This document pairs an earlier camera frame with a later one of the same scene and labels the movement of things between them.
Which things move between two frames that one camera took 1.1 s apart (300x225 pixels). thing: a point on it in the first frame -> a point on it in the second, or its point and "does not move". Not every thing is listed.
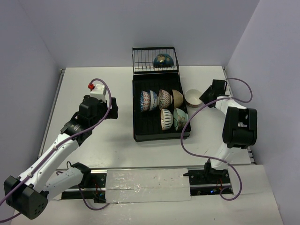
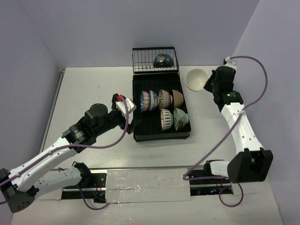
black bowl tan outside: x=178 y=99 does not move
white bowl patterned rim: x=166 y=119 does not move
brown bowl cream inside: x=163 y=60 does not move
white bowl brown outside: x=191 y=98 -> x=195 y=79
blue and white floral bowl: x=154 y=101 does not move
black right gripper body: x=206 y=96 -> x=211 y=85
